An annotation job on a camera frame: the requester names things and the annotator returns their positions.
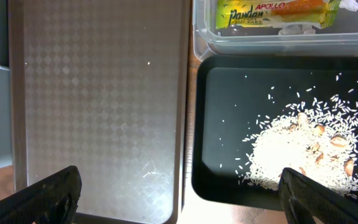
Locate dark brown serving tray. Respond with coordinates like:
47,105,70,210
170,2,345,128
7,0,191,223

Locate clear plastic waste bin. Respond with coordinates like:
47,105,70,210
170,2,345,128
193,1,358,60

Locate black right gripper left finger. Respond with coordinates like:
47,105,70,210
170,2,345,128
0,166,82,224

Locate rice and food scraps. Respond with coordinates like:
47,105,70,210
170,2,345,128
234,73,358,202

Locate black rectangular tray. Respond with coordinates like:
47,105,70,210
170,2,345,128
191,55,358,210

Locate yellow orange snack wrapper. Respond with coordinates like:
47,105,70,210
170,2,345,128
216,0,340,29

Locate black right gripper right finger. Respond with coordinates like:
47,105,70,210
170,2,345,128
278,168,358,224

